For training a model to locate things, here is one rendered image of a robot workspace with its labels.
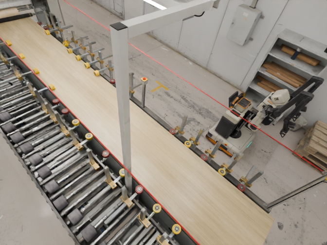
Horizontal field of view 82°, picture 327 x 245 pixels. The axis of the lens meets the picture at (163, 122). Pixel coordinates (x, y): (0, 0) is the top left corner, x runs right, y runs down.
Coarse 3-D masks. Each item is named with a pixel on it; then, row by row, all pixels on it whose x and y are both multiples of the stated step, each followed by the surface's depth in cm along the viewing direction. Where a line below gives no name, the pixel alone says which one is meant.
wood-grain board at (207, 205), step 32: (0, 32) 329; (32, 32) 341; (32, 64) 286; (64, 64) 296; (64, 96) 253; (96, 96) 261; (96, 128) 227; (160, 128) 239; (160, 160) 211; (192, 160) 216; (160, 192) 188; (192, 192) 192; (224, 192) 196; (192, 224) 174; (224, 224) 177; (256, 224) 181
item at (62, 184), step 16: (32, 112) 267; (0, 128) 219; (16, 128) 248; (32, 128) 238; (64, 144) 242; (80, 160) 219; (96, 160) 211; (32, 176) 189; (112, 176) 199; (48, 192) 193; (64, 192) 195; (80, 192) 197; (96, 192) 199; (128, 192) 191; (80, 208) 198; (64, 224) 167
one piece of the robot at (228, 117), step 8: (240, 96) 284; (224, 112) 290; (232, 112) 286; (248, 112) 291; (224, 120) 297; (232, 120) 286; (240, 120) 297; (216, 128) 320; (224, 128) 306; (232, 128) 295; (240, 128) 317; (224, 136) 315; (232, 136) 321
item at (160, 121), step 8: (72, 48) 359; (104, 72) 322; (136, 104) 289; (152, 112) 281; (160, 120) 274; (168, 128) 266; (176, 136) 259; (192, 144) 254; (200, 152) 247; (208, 160) 239; (216, 168) 235; (224, 176) 231; (232, 176) 231; (248, 192) 220; (256, 200) 216; (264, 208) 211
